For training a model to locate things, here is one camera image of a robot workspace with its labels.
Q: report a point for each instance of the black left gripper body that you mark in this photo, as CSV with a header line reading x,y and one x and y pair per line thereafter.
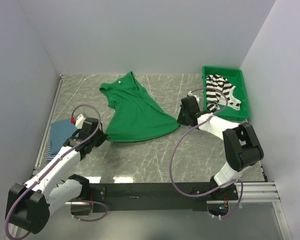
x,y
99,138

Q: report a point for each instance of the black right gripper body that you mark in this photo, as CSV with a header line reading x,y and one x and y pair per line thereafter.
x,y
182,117

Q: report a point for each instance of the green tank top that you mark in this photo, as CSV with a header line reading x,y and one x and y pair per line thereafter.
x,y
137,117

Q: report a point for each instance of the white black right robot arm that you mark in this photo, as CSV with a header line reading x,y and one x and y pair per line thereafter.
x,y
241,145

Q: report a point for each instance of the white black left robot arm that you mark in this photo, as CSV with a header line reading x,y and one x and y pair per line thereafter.
x,y
30,205

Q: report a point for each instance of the folded blue tank top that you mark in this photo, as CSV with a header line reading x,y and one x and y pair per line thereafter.
x,y
60,131

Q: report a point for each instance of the black white striped tank top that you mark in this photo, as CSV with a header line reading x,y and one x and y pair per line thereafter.
x,y
219,92

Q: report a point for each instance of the blue white striped tank top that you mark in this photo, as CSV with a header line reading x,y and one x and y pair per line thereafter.
x,y
48,155

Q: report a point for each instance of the green plastic bin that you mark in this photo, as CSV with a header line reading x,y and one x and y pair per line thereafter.
x,y
235,77

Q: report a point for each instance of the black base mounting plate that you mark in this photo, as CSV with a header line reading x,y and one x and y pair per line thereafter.
x,y
150,196

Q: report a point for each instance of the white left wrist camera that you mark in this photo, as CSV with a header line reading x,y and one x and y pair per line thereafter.
x,y
78,121

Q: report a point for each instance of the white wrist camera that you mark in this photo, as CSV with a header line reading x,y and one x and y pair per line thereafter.
x,y
191,94
78,121

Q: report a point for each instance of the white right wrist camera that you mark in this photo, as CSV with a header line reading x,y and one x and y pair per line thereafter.
x,y
191,94

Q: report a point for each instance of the aluminium frame rail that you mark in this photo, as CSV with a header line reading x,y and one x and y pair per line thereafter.
x,y
253,192

